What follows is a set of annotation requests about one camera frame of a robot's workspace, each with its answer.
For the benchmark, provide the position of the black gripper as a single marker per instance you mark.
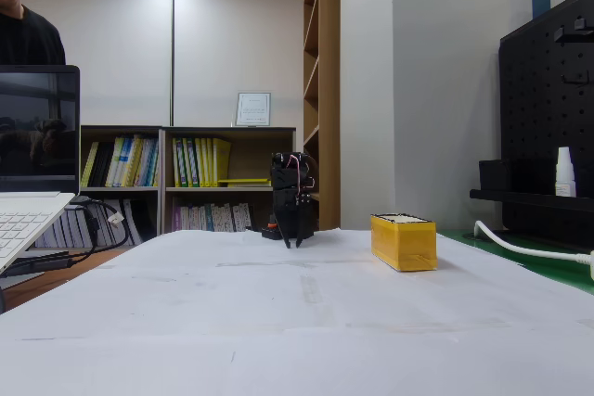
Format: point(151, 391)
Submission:
point(290, 207)

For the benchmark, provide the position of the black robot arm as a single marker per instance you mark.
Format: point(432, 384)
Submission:
point(283, 175)

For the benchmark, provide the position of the black arm base with orange knob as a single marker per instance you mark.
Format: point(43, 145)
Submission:
point(270, 231)

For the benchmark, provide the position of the yellow rectangular box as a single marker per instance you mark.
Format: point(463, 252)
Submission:
point(408, 245)

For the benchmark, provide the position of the flat yellow folder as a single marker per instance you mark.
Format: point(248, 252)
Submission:
point(243, 180)

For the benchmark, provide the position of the low bookcase with dark top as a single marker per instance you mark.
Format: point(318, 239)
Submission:
point(120, 192)
point(241, 159)

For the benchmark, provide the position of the wide yellow binder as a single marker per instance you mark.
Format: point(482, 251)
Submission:
point(222, 159)

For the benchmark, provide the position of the framed white certificate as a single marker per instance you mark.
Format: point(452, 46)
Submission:
point(253, 109)

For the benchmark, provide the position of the white paper table cover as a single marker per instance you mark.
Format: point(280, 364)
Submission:
point(232, 322)

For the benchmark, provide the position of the yellow binder with white label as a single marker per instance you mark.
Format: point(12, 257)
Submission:
point(176, 164)
point(188, 164)

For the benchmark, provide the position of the tall wooden bookshelf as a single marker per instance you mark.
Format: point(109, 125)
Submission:
point(328, 90)

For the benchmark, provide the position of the thin yellow book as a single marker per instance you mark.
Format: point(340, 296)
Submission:
point(89, 165)

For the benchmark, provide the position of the black box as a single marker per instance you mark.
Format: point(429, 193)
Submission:
point(510, 175)

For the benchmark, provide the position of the black pegboard shelf tray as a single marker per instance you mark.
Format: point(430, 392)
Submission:
point(520, 199)

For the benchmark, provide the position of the green desk mat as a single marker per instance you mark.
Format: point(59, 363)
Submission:
point(533, 266)

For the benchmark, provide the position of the black pegboard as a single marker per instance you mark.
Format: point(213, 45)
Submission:
point(543, 113)

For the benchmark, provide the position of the white laptop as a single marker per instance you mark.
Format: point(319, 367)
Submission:
point(37, 136)

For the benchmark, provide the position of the white plastic bottle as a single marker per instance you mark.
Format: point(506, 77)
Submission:
point(565, 173)

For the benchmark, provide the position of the white power strip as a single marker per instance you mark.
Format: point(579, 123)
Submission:
point(592, 266)

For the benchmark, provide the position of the black pegboard hook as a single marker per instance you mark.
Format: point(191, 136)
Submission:
point(575, 32)
point(574, 80)

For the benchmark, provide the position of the person in black shirt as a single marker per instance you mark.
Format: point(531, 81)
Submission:
point(28, 39)

